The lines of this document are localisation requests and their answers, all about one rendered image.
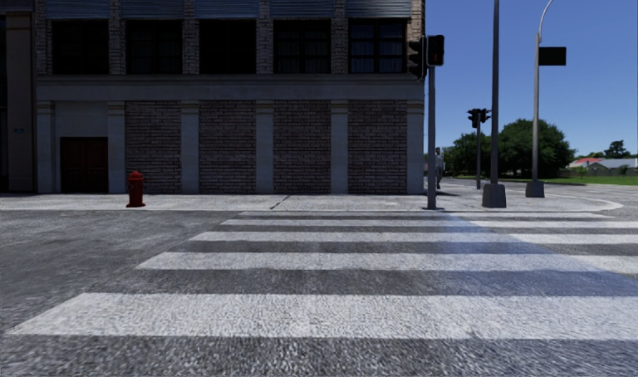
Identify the brown brick building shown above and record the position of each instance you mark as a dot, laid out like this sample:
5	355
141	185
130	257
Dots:
229	128

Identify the person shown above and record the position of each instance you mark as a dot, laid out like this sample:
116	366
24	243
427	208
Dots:
439	165

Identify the traffic light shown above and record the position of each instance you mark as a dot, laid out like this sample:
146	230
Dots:
478	148
431	128

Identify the red fire hydrant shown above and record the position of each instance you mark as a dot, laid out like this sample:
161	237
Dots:
135	190

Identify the grey pole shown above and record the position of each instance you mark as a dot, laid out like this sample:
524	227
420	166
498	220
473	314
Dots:
494	103

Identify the trees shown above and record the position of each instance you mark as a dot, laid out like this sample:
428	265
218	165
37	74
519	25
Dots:
518	148

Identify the grey street lamp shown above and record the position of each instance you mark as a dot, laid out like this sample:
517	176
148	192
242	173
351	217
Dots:
536	128

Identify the row of buildings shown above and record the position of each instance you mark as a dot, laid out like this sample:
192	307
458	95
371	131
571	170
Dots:
605	164

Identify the dark building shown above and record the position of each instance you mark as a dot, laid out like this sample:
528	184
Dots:
17	103

